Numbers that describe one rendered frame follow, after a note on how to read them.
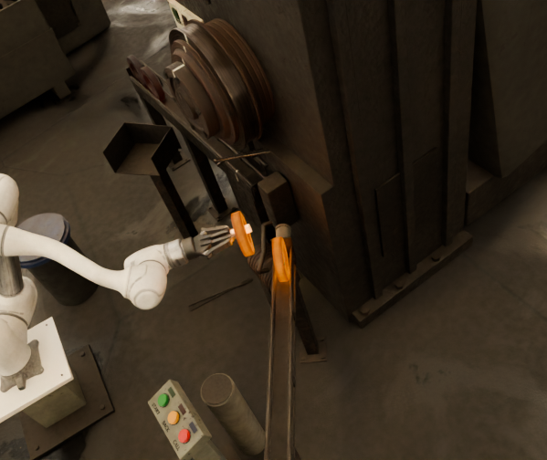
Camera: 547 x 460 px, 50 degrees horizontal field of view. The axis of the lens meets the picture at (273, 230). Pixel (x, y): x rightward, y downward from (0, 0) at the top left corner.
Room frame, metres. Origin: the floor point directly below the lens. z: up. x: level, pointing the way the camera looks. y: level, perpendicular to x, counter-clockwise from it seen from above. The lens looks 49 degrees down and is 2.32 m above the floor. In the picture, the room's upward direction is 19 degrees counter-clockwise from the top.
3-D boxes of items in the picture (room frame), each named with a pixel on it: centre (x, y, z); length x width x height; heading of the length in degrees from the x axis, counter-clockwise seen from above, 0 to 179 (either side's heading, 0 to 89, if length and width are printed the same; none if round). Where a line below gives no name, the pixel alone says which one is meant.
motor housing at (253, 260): (1.40, 0.05, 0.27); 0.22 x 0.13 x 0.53; 20
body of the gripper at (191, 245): (1.32, 0.26, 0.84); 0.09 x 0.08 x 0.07; 88
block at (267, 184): (1.54, -0.06, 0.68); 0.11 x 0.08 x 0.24; 110
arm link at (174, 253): (1.32, 0.33, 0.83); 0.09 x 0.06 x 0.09; 178
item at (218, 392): (0.96, 0.36, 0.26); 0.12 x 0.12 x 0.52
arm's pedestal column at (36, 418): (1.43, 1.17, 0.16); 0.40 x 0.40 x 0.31; 15
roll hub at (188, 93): (1.72, 0.13, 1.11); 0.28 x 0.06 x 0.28; 20
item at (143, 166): (2.15, 0.45, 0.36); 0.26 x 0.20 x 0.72; 55
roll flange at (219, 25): (1.78, -0.04, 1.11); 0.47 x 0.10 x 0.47; 20
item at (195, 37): (1.75, 0.04, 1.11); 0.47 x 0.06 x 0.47; 20
